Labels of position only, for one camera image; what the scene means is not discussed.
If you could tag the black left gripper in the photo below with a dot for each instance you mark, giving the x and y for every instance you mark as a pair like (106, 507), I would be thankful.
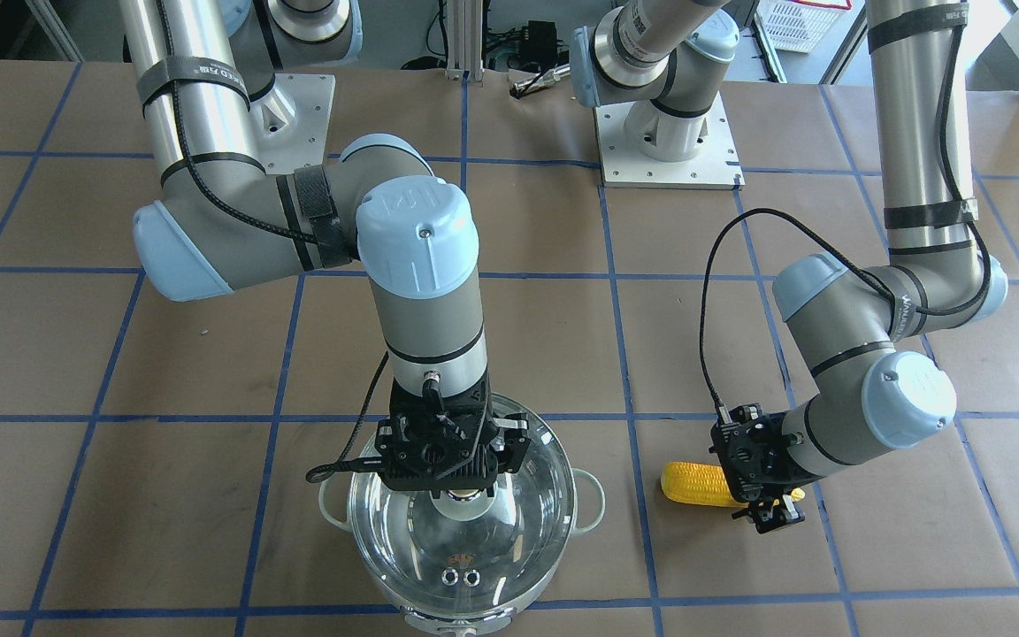
(784, 459)

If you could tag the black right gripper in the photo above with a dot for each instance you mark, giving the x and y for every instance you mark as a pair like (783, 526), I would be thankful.
(513, 445)

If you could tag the yellow corn cob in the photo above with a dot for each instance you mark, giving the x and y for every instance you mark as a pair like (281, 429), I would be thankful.
(697, 484)

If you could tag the glass pot lid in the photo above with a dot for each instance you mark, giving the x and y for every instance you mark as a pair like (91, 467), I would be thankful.
(461, 531)

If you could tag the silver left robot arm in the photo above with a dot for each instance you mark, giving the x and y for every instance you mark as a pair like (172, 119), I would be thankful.
(873, 398)

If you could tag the white cooking pot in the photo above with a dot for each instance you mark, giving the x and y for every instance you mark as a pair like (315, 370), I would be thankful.
(465, 566)

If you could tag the white plastic basket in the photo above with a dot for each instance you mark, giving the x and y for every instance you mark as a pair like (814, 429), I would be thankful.
(798, 26)

